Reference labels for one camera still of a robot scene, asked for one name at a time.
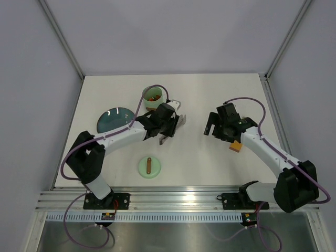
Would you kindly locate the orange rectangular box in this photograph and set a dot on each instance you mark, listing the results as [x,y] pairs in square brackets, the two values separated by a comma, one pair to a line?
[236,146]

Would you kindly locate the right aluminium frame post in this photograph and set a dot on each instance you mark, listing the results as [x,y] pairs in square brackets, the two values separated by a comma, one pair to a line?
[288,37]

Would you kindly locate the dark teal plate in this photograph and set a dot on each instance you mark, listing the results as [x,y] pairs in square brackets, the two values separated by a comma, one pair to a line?
[114,118]

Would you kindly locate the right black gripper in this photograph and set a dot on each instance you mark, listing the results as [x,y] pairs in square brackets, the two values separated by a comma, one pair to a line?
[213,119]

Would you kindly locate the aluminium frame post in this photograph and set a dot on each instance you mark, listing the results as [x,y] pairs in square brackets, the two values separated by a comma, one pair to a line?
[51,18]
[288,37]

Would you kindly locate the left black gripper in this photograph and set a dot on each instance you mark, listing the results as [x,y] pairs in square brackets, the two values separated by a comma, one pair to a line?
[174,120]

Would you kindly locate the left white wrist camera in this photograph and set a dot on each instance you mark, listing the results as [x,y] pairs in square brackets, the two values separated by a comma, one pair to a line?
[174,104]

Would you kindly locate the toy orange carrot piece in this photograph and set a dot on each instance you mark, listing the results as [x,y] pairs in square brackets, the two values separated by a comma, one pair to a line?
[153,99]

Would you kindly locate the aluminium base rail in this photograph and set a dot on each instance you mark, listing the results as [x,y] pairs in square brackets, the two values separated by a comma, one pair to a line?
[146,199]

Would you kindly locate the green cylindrical lunch container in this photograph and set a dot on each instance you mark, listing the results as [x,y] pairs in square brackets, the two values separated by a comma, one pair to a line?
[153,96]

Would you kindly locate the white slotted cable duct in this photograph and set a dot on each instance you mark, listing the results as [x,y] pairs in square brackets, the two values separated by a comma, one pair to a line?
[146,217]

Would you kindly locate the green round lid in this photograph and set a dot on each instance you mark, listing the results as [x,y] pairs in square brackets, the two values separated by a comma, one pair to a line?
[149,167]

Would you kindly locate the metal tongs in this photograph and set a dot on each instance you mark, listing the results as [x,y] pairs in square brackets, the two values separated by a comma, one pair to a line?
[171,132]

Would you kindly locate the left aluminium frame post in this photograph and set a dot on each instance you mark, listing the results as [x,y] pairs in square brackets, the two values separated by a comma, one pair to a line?
[51,18]

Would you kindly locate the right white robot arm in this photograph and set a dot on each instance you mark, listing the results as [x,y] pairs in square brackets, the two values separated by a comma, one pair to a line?
[296,180]

